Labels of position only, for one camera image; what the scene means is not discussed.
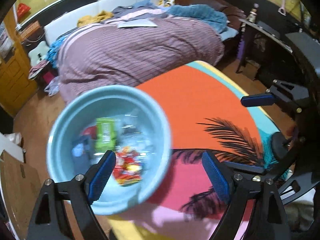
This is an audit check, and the red item in basin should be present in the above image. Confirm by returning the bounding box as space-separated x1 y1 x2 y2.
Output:
82 126 97 140

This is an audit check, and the colourful beach towel mat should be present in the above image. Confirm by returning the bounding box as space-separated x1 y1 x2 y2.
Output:
108 61 278 239

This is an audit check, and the white cloud shaped lamp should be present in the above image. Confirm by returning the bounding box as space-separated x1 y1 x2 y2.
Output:
28 41 49 67

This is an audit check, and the white bed headboard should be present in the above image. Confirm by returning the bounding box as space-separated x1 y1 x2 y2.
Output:
44 0 159 46

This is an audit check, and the dark side table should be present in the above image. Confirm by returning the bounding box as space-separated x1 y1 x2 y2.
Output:
236 19 297 80

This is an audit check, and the light blue plastic basin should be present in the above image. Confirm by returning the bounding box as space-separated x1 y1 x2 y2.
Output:
46 85 171 215

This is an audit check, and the small dark blue pouch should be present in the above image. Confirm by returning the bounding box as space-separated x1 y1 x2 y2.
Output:
71 135 94 174

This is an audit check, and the wooden door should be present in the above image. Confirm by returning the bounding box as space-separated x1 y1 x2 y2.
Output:
1 9 38 117

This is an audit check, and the green snack packet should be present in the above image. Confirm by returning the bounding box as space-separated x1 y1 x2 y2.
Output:
95 118 116 153

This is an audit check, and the white paper envelope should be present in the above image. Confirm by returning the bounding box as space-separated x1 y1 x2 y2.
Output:
117 19 158 28

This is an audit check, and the blue fluffy blanket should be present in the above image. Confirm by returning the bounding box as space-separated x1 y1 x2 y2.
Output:
167 4 228 33

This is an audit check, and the red yellow wrapper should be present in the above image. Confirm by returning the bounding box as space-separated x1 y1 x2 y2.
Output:
112 146 143 186

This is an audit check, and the yellow cloth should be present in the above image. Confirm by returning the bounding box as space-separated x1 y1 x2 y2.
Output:
77 10 114 28

